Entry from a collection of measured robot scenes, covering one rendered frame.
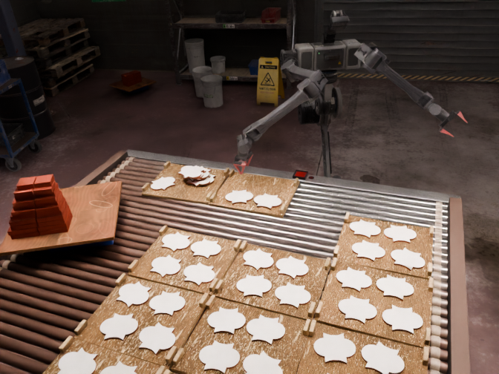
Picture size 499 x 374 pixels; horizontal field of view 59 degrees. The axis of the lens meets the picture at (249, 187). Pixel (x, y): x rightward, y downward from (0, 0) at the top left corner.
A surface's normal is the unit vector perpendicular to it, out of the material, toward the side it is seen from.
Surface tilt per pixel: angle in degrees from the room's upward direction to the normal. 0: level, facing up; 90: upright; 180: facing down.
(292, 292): 0
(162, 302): 0
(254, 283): 0
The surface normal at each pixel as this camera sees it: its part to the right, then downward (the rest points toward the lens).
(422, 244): -0.05, -0.85
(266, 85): -0.32, 0.31
